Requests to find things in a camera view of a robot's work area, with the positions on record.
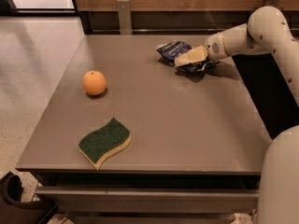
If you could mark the dark brown chair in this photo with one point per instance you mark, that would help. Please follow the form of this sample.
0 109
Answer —
14 211

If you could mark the right metal bracket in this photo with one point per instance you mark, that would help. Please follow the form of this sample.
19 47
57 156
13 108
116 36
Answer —
271 3

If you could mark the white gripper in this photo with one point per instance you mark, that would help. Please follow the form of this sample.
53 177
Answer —
213 48

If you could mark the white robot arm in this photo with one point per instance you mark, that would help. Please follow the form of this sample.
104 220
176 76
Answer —
267 57

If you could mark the green yellow sponge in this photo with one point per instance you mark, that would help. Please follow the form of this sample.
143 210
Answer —
100 145

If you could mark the blue chip bag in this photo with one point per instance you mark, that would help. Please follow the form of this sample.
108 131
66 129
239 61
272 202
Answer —
172 50

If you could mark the orange fruit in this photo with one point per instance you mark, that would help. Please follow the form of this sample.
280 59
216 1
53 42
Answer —
94 83

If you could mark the metal bracket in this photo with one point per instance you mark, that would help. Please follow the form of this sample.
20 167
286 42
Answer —
124 15
271 3

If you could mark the left metal bracket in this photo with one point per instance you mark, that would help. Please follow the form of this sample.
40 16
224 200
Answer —
124 15

